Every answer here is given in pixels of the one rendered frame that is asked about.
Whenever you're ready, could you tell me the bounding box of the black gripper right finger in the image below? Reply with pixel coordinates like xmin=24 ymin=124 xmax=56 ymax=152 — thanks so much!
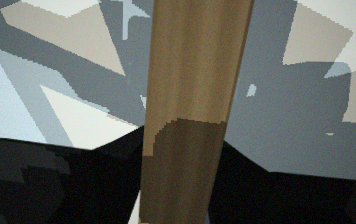
xmin=208 ymin=140 xmax=356 ymax=224

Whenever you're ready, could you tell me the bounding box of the wooden rail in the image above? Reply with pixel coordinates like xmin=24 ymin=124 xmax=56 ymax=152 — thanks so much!
xmin=138 ymin=0 xmax=255 ymax=224

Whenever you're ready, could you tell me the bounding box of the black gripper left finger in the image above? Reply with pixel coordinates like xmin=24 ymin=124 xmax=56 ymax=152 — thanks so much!
xmin=0 ymin=125 xmax=144 ymax=224

